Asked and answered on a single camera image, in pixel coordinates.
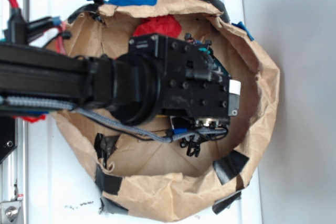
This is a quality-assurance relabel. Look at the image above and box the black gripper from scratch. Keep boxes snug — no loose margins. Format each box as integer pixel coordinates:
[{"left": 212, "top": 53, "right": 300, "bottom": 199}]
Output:
[{"left": 129, "top": 34, "right": 241, "bottom": 128}]

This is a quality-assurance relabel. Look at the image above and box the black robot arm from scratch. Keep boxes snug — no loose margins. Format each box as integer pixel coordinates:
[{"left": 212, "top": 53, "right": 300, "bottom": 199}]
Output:
[{"left": 1, "top": 8, "right": 241, "bottom": 125}]

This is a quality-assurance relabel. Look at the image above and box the dark green oval sponge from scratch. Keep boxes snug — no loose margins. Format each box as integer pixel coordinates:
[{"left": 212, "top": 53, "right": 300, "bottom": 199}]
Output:
[{"left": 211, "top": 55, "right": 231, "bottom": 77}]

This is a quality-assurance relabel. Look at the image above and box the red crumpled paper ball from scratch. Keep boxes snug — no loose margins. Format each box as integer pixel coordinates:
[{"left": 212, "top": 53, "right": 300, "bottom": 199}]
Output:
[{"left": 133, "top": 15, "right": 182, "bottom": 38}]

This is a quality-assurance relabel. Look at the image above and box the blue tape strip right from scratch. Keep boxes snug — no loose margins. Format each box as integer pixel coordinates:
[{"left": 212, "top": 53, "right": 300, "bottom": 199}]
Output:
[{"left": 231, "top": 21, "right": 255, "bottom": 41}]

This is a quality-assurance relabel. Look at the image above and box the black tape bottom right inner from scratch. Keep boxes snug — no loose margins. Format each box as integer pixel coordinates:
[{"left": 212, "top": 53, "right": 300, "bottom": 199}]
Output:
[{"left": 213, "top": 150, "right": 249, "bottom": 185}]

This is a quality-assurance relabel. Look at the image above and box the black tape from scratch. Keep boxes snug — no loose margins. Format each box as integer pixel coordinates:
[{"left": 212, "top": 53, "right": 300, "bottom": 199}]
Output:
[
  {"left": 94, "top": 133, "right": 123, "bottom": 195},
  {"left": 213, "top": 150, "right": 249, "bottom": 185},
  {"left": 67, "top": 0, "right": 105, "bottom": 24},
  {"left": 201, "top": 0, "right": 230, "bottom": 24}
]

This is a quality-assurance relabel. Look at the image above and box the black tape top right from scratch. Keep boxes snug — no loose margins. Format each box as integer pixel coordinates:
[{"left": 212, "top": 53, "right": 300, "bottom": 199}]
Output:
[{"left": 201, "top": 0, "right": 230, "bottom": 24}]

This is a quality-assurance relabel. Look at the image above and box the brown paper bag bin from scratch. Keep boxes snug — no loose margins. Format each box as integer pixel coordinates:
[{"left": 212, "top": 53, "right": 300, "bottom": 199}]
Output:
[{"left": 53, "top": 0, "right": 280, "bottom": 222}]

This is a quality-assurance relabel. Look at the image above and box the black tape lower right edge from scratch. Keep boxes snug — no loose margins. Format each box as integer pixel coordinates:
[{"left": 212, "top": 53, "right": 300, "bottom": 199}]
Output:
[{"left": 212, "top": 191, "right": 242, "bottom": 215}]

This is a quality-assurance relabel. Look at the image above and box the black tape bottom left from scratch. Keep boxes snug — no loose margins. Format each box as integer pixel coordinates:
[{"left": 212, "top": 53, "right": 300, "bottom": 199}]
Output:
[{"left": 94, "top": 133, "right": 123, "bottom": 195}]

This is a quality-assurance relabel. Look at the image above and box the black tape top left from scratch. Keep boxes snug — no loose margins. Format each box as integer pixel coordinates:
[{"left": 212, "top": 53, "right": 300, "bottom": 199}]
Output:
[{"left": 67, "top": 0, "right": 105, "bottom": 24}]

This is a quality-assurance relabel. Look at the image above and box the black mounting plate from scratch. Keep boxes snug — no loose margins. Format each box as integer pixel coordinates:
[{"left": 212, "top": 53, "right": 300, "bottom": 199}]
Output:
[{"left": 0, "top": 116, "right": 17, "bottom": 164}]

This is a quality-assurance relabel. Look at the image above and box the grey braided cable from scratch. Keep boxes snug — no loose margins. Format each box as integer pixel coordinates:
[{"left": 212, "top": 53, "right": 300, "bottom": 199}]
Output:
[{"left": 0, "top": 95, "right": 229, "bottom": 144}]

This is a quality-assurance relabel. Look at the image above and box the aluminium frame rail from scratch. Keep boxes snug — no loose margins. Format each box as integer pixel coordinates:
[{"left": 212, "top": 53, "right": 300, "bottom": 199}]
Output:
[{"left": 1, "top": 0, "right": 29, "bottom": 223}]

